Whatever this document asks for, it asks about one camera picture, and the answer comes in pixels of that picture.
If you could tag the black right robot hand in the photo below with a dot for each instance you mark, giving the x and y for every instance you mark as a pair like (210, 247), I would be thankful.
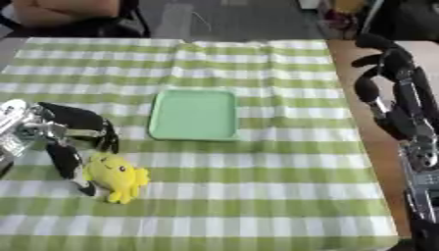
(398, 85)

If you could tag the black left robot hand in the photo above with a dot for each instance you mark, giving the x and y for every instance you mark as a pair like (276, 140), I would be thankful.
(73, 118)

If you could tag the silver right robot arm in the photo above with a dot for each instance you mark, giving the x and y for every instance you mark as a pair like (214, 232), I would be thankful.
(422, 183)

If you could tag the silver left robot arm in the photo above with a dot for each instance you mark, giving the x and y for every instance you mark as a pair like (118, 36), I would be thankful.
(16, 129)

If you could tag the green tray box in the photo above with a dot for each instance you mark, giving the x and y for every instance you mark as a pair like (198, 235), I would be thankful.
(194, 114)

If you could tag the yellow octopus soft toy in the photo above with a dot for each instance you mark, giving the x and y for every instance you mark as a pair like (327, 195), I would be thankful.
(116, 176)

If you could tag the person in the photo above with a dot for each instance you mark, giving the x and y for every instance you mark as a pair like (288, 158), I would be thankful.
(63, 11)

